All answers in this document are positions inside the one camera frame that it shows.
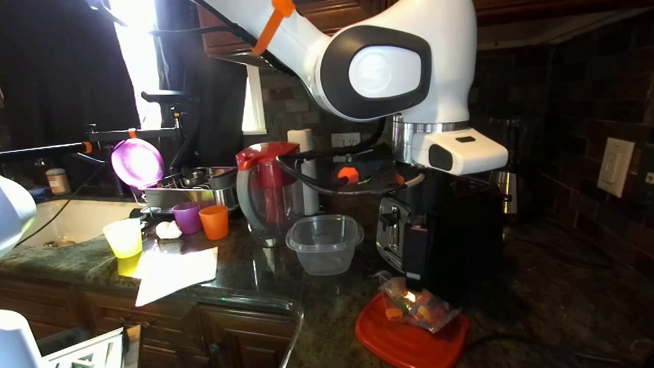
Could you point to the bright window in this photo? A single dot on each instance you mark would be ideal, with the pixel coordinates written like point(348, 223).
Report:
point(140, 62)

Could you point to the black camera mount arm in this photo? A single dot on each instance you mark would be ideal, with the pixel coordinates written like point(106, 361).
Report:
point(135, 131)

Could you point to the wooden lower cabinet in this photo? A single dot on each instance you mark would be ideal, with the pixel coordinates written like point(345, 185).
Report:
point(232, 339)

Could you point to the purple plastic cup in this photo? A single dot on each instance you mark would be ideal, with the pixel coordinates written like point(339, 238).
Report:
point(187, 220)

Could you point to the steel pot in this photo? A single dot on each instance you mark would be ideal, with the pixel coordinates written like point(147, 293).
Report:
point(221, 185)

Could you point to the white paper sheet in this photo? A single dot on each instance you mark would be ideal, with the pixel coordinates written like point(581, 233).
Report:
point(170, 272)

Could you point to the metal dish pan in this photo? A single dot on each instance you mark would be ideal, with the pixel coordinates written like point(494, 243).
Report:
point(175, 197)

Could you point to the clear water pitcher red lid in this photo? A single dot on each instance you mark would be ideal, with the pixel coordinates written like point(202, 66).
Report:
point(269, 191)

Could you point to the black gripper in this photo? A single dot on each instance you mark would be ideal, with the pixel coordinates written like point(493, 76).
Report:
point(439, 225)

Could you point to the black and chrome toaster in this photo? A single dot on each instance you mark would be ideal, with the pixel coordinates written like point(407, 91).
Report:
point(487, 231)

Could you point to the small white lid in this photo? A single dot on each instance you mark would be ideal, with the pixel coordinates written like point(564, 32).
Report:
point(168, 230)

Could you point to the white wall outlet plate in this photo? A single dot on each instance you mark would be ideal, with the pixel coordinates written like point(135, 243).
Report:
point(345, 140)

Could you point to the red plastic lid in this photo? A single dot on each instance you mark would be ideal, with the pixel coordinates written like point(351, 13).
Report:
point(400, 344)

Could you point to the clear plastic bowl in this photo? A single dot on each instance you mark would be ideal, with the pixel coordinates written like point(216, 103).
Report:
point(325, 246)

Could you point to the orange plastic cup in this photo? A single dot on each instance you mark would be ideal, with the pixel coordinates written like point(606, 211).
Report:
point(216, 223)

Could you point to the clear bag of colourful candy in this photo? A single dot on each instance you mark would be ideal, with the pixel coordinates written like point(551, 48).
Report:
point(420, 307)

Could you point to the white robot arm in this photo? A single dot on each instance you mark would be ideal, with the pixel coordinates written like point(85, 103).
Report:
point(435, 42)

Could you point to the white rounded plastic housing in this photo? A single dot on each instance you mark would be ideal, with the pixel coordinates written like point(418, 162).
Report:
point(13, 215)

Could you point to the chrome canister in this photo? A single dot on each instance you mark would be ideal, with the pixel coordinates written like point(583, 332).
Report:
point(507, 195)

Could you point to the white lattice rack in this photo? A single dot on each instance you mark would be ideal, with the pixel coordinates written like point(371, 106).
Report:
point(83, 351)

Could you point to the yellow plastic cup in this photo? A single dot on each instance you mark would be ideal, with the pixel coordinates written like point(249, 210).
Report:
point(124, 238)

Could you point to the purple round plate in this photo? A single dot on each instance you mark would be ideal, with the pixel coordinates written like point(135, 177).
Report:
point(135, 165)

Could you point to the white kitchen sink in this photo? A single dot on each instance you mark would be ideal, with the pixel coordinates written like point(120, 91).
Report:
point(73, 222)

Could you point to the small brown jar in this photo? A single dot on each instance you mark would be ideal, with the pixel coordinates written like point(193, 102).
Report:
point(57, 182)

